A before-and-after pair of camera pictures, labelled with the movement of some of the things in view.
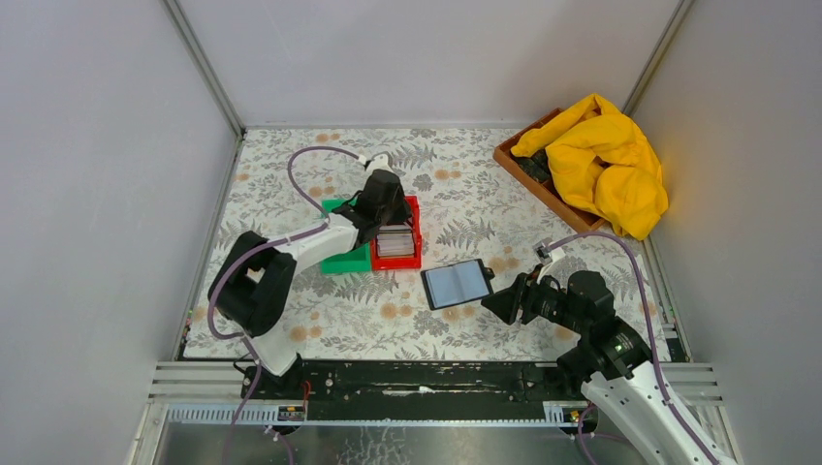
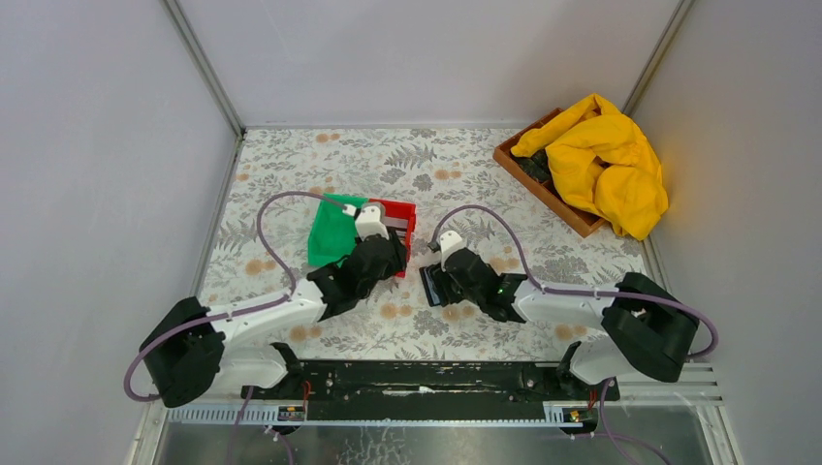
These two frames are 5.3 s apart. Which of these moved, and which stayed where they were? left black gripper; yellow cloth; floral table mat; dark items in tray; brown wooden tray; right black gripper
Moved: left black gripper; right black gripper
Stayed: yellow cloth; dark items in tray; floral table mat; brown wooden tray
